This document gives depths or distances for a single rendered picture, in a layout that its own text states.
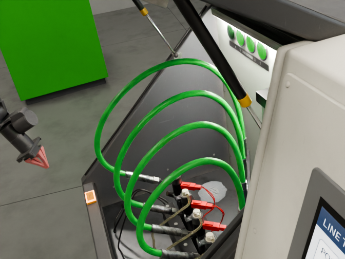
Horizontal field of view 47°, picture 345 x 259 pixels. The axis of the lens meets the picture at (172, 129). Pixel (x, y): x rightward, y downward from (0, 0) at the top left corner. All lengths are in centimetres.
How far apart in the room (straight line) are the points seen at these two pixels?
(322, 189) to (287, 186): 8
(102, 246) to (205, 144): 53
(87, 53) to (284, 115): 385
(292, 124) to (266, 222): 17
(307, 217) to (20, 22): 386
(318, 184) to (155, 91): 85
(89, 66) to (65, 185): 169
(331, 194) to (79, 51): 395
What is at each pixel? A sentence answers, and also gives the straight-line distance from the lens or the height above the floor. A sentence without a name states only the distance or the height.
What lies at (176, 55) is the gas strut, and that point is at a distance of 125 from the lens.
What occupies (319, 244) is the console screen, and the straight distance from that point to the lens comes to 54.
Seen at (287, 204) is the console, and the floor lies 136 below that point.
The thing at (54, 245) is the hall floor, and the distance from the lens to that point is 265.
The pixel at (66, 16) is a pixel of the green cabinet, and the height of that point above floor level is 81.
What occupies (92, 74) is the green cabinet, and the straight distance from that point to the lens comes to 442.
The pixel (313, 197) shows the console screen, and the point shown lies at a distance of 53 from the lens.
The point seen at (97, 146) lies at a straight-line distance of 96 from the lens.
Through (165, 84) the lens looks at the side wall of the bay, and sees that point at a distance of 128.
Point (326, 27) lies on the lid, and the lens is 60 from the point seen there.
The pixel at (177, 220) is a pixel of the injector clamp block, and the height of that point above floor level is 98.
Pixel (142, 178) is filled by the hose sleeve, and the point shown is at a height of 114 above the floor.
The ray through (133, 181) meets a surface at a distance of 83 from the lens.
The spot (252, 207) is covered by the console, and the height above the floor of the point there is 129.
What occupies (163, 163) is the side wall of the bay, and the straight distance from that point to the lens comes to 142.
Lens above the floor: 176
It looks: 31 degrees down
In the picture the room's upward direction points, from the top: 10 degrees counter-clockwise
